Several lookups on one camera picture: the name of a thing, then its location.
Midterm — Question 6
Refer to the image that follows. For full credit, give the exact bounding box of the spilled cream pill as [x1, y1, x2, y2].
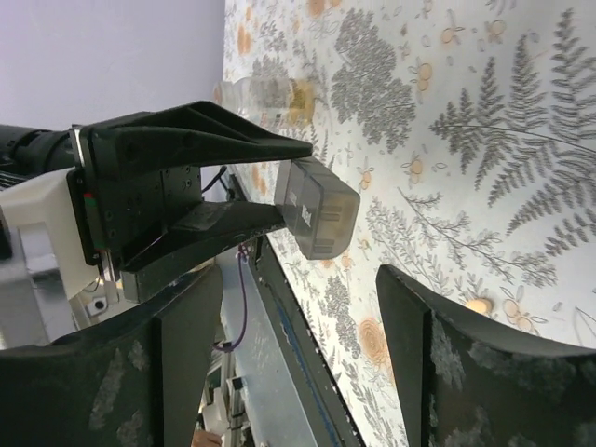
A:
[465, 298, 494, 315]

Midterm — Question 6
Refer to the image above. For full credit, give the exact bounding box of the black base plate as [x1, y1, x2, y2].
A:
[227, 171, 369, 447]

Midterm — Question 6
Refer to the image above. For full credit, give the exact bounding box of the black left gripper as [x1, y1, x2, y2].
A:
[68, 101, 313, 275]

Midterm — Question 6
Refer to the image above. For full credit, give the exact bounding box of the floral table mat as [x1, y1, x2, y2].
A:
[223, 1, 595, 446]

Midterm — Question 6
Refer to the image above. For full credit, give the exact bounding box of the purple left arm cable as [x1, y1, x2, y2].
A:
[212, 246, 251, 353]

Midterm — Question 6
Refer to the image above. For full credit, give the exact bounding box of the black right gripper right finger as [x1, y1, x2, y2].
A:
[376, 264, 595, 446]

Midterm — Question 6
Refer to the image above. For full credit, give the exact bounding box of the grey weekly pill organizer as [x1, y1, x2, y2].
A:
[274, 156, 360, 260]

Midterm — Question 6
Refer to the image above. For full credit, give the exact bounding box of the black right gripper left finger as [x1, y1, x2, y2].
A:
[1, 265, 224, 446]

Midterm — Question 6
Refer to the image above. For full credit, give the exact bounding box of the clear pill bottle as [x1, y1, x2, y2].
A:
[213, 76, 316, 129]

